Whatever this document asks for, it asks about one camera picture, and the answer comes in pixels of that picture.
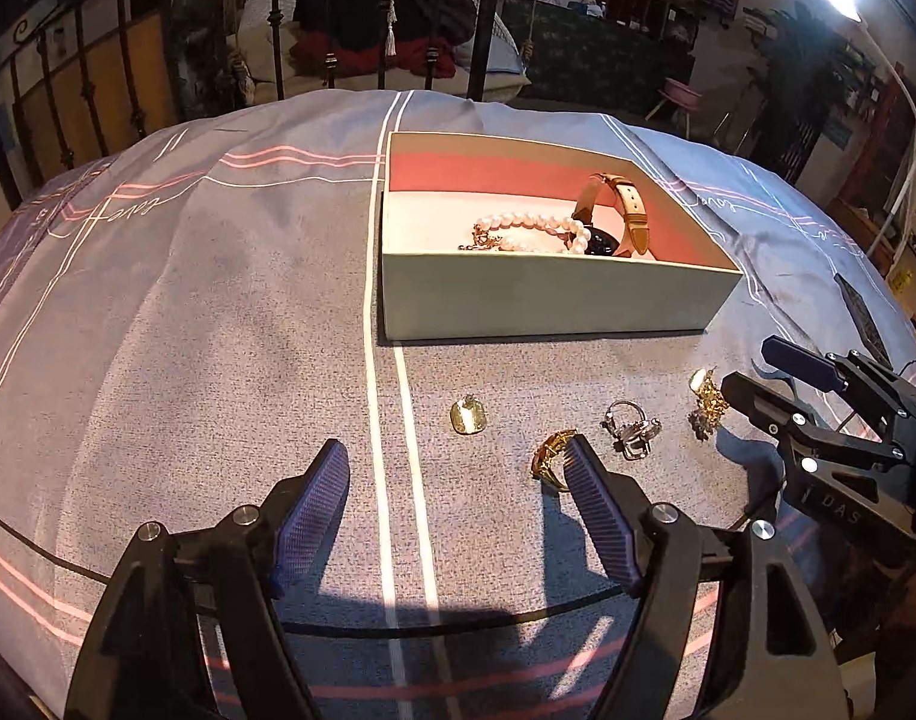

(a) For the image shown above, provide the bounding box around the gold ring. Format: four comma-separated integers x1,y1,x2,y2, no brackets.
529,427,580,494

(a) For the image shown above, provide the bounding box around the red cushion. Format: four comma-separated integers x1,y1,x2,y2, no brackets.
289,32,456,80

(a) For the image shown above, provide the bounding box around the black smartphone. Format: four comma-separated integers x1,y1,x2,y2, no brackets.
834,273,893,369

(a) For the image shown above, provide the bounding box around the black iron bed frame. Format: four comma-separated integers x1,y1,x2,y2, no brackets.
0,0,499,208

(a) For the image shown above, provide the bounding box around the open pink-lined gift box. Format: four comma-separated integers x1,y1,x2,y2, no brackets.
380,132,741,341

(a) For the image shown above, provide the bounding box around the silver ring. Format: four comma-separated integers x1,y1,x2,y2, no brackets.
601,398,665,462

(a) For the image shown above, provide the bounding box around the white hanging swing chair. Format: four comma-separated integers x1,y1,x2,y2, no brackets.
235,0,535,103

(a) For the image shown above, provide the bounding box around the black cable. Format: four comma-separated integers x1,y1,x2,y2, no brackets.
0,499,753,642

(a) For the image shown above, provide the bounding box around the tan leather strap watch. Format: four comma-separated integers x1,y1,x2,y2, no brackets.
570,172,650,259

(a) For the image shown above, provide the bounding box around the gold square pendant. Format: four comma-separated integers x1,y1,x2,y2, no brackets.
450,395,487,436

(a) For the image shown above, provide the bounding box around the pink stool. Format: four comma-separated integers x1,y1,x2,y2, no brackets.
645,76,704,140

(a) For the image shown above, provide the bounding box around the thin gold bangle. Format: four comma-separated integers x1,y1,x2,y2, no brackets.
460,224,507,252

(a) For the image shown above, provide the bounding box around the pearl bead bracelet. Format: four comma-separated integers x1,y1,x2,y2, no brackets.
468,211,594,256

